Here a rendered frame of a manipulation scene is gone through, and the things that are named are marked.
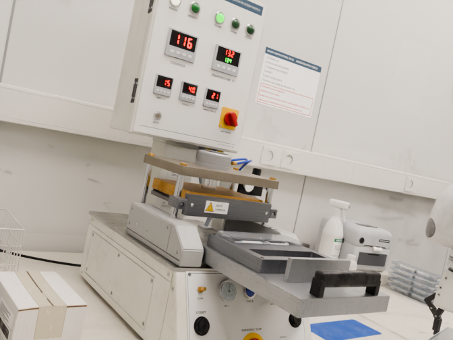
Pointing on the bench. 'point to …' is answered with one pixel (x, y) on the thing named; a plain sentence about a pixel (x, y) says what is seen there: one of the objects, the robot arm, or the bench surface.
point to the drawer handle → (345, 280)
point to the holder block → (261, 254)
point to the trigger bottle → (334, 230)
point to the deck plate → (115, 220)
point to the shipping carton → (39, 307)
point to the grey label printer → (362, 243)
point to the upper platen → (160, 187)
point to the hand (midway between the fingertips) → (450, 332)
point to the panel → (234, 312)
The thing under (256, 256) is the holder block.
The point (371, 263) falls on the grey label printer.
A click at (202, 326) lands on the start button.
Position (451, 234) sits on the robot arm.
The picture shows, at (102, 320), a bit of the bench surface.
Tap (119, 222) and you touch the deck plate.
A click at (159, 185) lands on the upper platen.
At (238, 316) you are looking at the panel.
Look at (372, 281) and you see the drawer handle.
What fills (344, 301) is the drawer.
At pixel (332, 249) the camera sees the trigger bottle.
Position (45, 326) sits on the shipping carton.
